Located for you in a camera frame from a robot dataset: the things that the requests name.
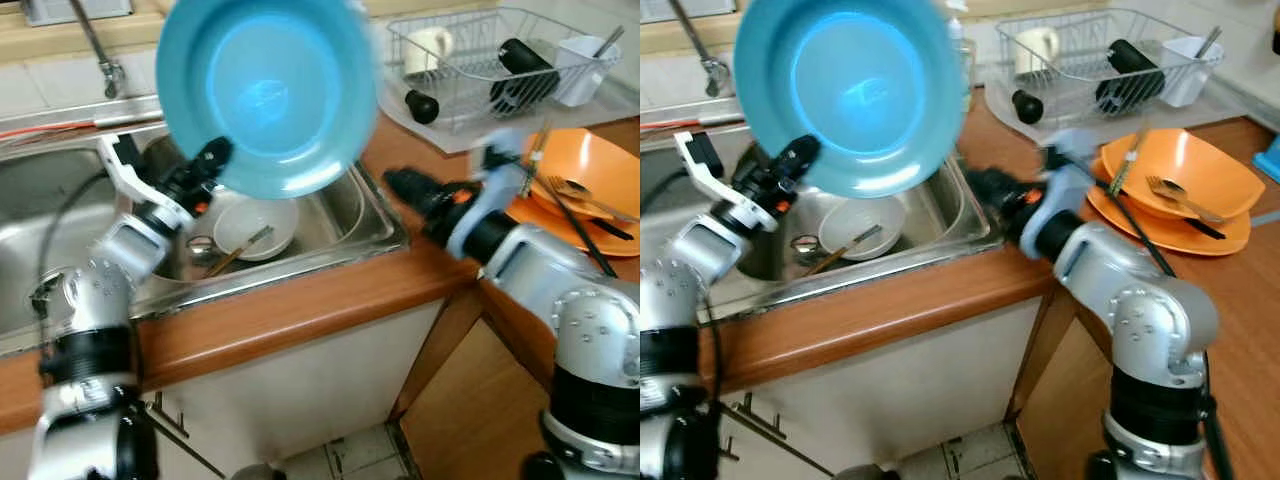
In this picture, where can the small black round knob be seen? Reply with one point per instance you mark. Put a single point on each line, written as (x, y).
(422, 108)
(1027, 108)

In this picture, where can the orange bowl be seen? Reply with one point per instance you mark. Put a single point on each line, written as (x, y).
(595, 160)
(1200, 160)

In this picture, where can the shiny metal spoon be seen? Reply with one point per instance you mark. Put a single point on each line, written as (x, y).
(805, 244)
(200, 246)

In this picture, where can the blue plastic item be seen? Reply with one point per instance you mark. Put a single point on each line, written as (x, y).
(1270, 160)

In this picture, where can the cream mug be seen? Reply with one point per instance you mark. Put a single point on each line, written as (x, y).
(425, 50)
(1035, 50)

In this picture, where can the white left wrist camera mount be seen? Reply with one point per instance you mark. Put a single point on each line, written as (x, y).
(715, 185)
(135, 185)

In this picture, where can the white utensil cup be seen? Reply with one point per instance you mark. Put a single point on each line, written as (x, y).
(580, 70)
(1187, 70)

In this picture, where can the stainless steel double sink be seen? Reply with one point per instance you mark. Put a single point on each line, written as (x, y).
(340, 215)
(940, 215)

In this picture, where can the green banded chopsticks pair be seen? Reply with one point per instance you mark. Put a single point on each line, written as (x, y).
(1130, 160)
(535, 160)

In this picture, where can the black utensil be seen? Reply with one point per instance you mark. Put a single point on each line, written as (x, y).
(1207, 229)
(613, 229)

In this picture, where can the white grille fixture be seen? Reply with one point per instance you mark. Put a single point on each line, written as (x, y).
(680, 8)
(70, 10)

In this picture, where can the orange plate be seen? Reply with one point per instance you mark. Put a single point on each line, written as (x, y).
(1150, 235)
(580, 238)

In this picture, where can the grey drying mat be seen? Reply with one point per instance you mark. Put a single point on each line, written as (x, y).
(600, 118)
(1205, 115)

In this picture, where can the wooden chopstick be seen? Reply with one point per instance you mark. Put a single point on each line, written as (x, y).
(235, 255)
(840, 252)

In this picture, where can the black bottle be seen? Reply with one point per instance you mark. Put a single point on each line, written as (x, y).
(1130, 62)
(522, 62)

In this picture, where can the gold spoon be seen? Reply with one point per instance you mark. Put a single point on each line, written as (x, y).
(1163, 188)
(565, 187)

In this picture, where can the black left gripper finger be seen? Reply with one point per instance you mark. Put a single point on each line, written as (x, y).
(805, 155)
(218, 157)

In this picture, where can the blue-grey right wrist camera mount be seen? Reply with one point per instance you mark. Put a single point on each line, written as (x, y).
(1065, 195)
(475, 205)

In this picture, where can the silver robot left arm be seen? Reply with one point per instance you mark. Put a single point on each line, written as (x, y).
(670, 320)
(90, 300)

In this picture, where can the white bowl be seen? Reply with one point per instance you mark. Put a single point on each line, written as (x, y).
(860, 220)
(255, 220)

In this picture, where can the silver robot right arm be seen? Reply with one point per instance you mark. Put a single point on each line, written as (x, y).
(590, 320)
(1150, 320)

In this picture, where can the white cabinet door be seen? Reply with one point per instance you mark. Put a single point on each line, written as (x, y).
(300, 400)
(900, 400)

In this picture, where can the metal faucet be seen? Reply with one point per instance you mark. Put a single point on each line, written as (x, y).
(715, 72)
(110, 75)

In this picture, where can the dark utensil in cup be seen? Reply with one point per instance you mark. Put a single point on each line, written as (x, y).
(607, 42)
(1208, 42)

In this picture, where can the teal plate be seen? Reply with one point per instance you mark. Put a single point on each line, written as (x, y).
(850, 100)
(270, 100)

